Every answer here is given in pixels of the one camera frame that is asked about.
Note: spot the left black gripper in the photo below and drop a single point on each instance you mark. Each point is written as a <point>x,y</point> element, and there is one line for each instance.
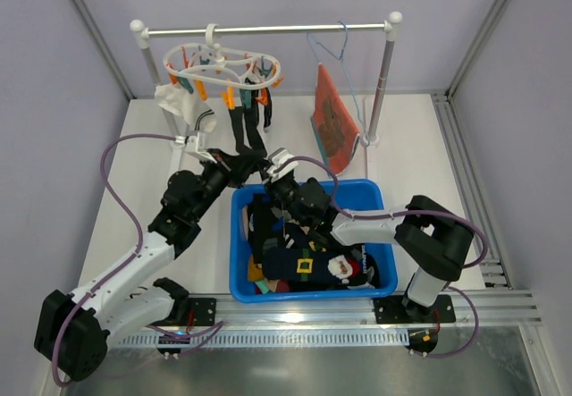
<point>231,169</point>

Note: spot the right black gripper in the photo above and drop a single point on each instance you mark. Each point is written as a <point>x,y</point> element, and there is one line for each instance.
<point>277,186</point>

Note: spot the dark grey long sock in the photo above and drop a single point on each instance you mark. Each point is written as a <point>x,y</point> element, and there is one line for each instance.
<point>239,131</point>

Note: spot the black white pinstripe sock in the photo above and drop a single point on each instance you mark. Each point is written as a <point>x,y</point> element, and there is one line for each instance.
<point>265,99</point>

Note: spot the white oval clip hanger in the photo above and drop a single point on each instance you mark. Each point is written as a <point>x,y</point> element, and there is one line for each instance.
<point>210,62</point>

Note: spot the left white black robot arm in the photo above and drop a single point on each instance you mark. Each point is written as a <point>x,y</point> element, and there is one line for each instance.
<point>76,329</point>

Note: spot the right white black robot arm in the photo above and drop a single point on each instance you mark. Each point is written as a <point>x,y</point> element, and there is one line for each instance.
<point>322,242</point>

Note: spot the orange clothes peg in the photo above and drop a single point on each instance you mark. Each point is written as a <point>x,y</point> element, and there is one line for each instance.
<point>228,98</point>

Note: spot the teal clothes peg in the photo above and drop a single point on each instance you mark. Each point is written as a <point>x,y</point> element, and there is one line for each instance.
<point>246,98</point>

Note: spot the orange bear towel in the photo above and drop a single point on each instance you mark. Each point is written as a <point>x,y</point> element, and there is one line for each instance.
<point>335,130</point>

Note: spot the white striped sock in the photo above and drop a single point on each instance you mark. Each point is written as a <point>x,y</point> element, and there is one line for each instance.
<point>192,109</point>

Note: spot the navy santa belt sock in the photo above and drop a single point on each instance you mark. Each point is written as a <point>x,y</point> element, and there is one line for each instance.
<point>334,269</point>

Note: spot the white clothes rack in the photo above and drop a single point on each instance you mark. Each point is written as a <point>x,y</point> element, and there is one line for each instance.
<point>390,27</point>

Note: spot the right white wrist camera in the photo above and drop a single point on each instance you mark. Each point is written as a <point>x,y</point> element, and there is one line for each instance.
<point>282,162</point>

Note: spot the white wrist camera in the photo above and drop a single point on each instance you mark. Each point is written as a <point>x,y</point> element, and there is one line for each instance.
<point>282,162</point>
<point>193,145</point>

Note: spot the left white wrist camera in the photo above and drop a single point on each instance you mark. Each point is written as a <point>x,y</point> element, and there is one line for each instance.
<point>193,145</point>

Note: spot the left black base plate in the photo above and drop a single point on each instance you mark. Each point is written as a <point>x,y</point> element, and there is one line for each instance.
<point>197,312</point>

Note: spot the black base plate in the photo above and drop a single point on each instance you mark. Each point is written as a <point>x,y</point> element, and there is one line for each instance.
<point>396,310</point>
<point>197,312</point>

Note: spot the aluminium rail frame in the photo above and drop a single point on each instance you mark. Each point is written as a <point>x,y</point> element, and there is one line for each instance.
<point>418,153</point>

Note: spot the blue wire hanger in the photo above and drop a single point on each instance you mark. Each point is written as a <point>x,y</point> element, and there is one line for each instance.
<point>344,65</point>

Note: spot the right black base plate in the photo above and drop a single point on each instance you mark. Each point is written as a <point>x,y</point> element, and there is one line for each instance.
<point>396,310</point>

